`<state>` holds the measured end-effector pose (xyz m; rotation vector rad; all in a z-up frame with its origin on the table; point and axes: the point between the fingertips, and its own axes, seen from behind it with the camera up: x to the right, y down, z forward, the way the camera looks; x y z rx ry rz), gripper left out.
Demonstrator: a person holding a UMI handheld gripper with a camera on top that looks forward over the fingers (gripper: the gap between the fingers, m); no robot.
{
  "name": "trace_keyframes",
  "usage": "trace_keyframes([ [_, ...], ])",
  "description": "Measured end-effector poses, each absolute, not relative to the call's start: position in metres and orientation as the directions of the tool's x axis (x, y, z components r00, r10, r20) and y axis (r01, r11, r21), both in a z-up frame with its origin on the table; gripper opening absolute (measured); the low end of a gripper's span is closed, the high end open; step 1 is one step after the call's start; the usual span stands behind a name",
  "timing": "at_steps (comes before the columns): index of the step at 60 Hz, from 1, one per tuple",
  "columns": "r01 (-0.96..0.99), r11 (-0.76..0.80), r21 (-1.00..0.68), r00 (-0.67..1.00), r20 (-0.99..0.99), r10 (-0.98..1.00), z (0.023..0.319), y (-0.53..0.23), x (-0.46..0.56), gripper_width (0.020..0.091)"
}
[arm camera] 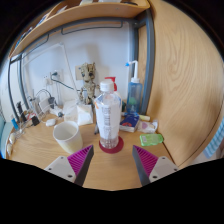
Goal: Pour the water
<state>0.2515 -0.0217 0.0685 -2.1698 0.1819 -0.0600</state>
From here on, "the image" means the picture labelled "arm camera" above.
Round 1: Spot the tree creature figurine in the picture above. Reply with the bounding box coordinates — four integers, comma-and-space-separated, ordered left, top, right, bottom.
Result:
78, 62, 98, 105

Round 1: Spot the small blue box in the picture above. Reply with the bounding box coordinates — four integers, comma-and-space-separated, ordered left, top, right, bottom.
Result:
119, 114, 141, 133

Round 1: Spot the blue striped cloth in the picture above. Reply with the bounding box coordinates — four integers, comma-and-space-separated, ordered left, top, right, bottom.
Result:
203, 119, 224, 159

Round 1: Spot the grey metal frame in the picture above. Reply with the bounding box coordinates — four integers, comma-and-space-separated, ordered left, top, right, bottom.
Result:
6, 9, 156, 116

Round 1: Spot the white charger block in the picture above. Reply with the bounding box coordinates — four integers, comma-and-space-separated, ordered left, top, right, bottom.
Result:
38, 97, 51, 114

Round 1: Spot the wrapped pale bun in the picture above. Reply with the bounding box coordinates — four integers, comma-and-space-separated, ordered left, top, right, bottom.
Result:
5, 143, 14, 158
8, 132, 17, 145

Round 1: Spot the white earbuds case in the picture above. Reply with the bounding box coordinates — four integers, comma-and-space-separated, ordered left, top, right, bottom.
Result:
45, 118, 58, 128

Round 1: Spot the white desk lamp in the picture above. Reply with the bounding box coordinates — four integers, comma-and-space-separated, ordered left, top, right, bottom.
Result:
21, 42, 81, 101

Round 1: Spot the clear plastic water bottle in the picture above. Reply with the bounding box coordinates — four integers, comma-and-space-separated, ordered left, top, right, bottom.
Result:
93, 79, 123, 150

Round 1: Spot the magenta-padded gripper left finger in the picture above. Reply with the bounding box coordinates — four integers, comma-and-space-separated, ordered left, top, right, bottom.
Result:
44, 144, 95, 187

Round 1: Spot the wooden shelf unit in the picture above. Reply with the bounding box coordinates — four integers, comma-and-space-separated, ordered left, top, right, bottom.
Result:
8, 0, 151, 59

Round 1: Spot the flat round red coaster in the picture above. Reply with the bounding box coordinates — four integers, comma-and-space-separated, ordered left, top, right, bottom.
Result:
98, 134, 125, 155

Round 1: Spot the blue nasal rinse bottle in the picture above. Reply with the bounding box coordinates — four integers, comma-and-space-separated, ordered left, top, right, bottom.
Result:
125, 60, 144, 116

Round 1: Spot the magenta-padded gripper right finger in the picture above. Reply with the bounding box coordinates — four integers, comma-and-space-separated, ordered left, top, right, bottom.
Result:
131, 144, 180, 187

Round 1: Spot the pale yellow mug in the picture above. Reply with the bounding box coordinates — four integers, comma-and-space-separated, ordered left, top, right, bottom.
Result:
52, 120, 84, 155

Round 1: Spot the small yellow tube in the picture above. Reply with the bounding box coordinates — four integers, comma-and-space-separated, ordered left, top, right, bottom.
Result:
138, 113, 152, 122

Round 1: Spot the black charger cube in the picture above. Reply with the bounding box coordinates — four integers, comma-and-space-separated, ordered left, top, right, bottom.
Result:
30, 115, 41, 127

